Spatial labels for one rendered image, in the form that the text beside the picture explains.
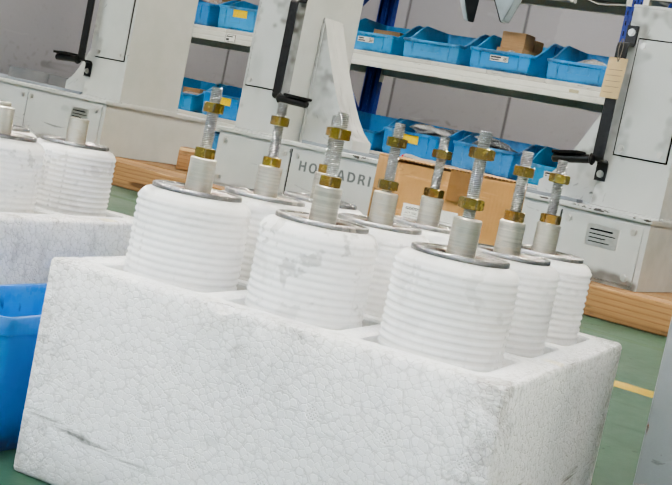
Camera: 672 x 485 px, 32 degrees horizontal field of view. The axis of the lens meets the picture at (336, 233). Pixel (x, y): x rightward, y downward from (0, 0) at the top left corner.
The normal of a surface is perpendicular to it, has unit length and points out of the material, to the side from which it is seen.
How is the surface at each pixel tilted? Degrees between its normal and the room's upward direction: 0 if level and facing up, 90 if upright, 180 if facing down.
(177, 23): 90
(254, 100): 90
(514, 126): 90
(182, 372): 90
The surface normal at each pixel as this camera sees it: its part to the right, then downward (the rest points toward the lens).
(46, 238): 0.86, 0.21
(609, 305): -0.57, -0.04
